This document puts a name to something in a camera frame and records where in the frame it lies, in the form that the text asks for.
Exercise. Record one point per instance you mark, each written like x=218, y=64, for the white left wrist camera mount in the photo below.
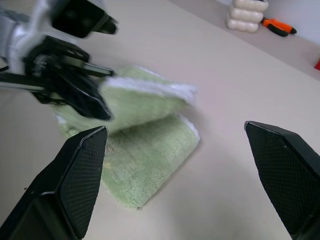
x=75, y=17

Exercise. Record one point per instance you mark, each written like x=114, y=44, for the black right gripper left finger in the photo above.
x=67, y=180

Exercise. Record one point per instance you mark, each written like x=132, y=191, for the cream ribbed plastic bottle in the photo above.
x=246, y=16

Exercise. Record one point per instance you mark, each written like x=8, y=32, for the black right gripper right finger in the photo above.
x=287, y=172

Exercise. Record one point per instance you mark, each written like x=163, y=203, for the red block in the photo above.
x=317, y=65

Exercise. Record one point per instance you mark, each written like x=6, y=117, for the orange and black pliers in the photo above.
x=278, y=27

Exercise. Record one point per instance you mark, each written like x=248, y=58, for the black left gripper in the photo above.
x=53, y=62

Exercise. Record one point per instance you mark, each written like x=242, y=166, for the green towel with white trim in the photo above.
x=150, y=155

